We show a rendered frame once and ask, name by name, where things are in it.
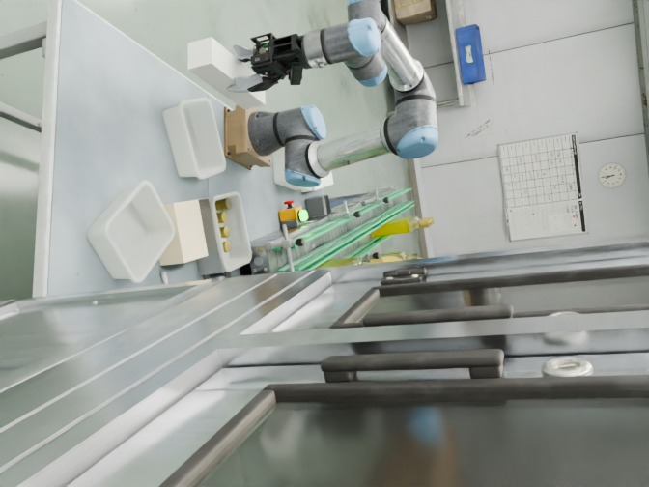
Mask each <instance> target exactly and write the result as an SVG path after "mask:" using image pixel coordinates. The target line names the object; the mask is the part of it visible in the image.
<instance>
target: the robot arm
mask: <svg viewBox="0 0 649 487"><path fill-rule="evenodd" d="M380 2H381V0H348V5H347V9H348V22H347V23H343V24H339V25H335V26H331V27H327V28H325V29H320V30H316V31H312V32H308V33H306V34H305V35H301V36H299V35H298V34H297V33H295V34H292V35H289V36H285V37H281V38H276V37H275V36H274V35H273V34H272V33H267V34H264V35H261V36H257V37H253V38H250V40H251V41H252V42H254V44H256V45H254V46H253V48H251V49H248V48H245V47H243V46H241V45H239V44H235V45H233V48H234V50H235V51H236V53H235V54H233V55H234V56H235V57H236V58H237V59H239V60H240V61H241V62H243V63H246V62H249V61H251V65H252V67H251V69H252V70H253V71H254V72H255V74H252V75H250V76H241V75H239V76H237V77H235V78H234V82H235V85H232V86H230V87H228V88H227V90H228V91H231V92H237V93H246V92H261V91H265V90H267V89H269V88H271V87H272V86H273V85H275V84H278V83H279V82H278V81H279V80H280V79H282V80H284V78H285V77H286V76H287V75H288V79H289V80H290V85H300V82H301V80H302V76H303V69H306V70H308V69H312V68H314V69H315V68H318V67H320V68H322V67H323V66H327V65H332V64H337V63H341V62H344V63H345V65H346V66H347V67H348V69H349V70H350V71H351V73H352V74H353V77H354V78H355V79H356V80H358V81H359V83H360V84H362V85H363V86H366V87H374V86H377V85H379V84H380V83H381V82H383V80H384V79H385V77H386V74H387V73H388V74H389V80H390V83H391V85H392V86H393V88H394V94H395V115H392V116H389V117H387V118H385V120H384V122H383V124H382V125H379V126H376V127H373V128H370V129H366V130H363V131H360V132H357V133H354V134H351V135H348V136H345V137H342V138H339V139H336V140H333V141H330V142H327V143H324V144H323V143H322V142H320V140H324V139H325V137H326V127H325V120H324V118H323V116H322V114H321V112H320V110H319V109H318V108H317V107H316V106H314V105H308V106H302V107H298V108H294V109H289V110H285V111H280V112H275V113H274V112H267V111H255V112H252V113H251V114H250V116H249V118H248V124H247V129H248V136H249V140H250V143H251V145H252V147H253V149H254V151H255V152H256V153H257V154H258V155H259V156H261V157H264V156H269V155H271V154H272V153H274V152H276V151H277V150H279V149H281V148H283V147H285V169H284V171H285V180H286V182H287V183H289V184H290V185H293V186H301V187H315V186H319V185H320V184H321V178H323V177H326V176H328V175H329V174H330V172H331V170H333V169H336V168H340V167H343V166H347V165H350V164H353V163H357V162H360V161H363V160H366V159H370V158H375V157H379V156H382V155H386V154H389V153H392V154H393V155H395V156H399V157H400V158H404V159H413V158H423V157H425V156H427V155H429V154H430V153H432V152H433V151H434V150H435V149H436V147H437V144H438V128H437V104H436V102H437V101H436V94H435V91H434V88H433V85H432V83H431V81H430V79H429V77H428V75H427V74H426V72H425V70H424V69H423V67H422V65H421V64H420V63H419V62H418V61H417V60H415V59H413V58H412V57H411V56H410V54H409V52H408V50H407V49H406V47H405V46H404V44H403V43H402V41H401V40H400V38H399V36H398V35H397V33H396V32H395V30H394V29H393V27H392V25H391V24H390V22H389V21H388V19H387V18H386V16H385V15H384V13H383V12H382V10H381V6H380ZM265 36H267V37H268V39H266V40H262V41H258V40H257V39H258V38H261V37H265ZM266 41H269V42H267V43H263V42H266ZM262 75H265V76H263V77H262Z"/></svg>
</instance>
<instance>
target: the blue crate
mask: <svg viewBox="0 0 649 487"><path fill-rule="evenodd" d="M456 37H457V44H458V50H459V58H460V65H461V72H462V79H463V83H464V84H471V83H475V82H480V81H485V80H487V79H486V72H485V65H484V57H483V50H482V43H481V36H480V28H479V26H478V25H477V24H472V25H468V26H465V27H460V28H456Z"/></svg>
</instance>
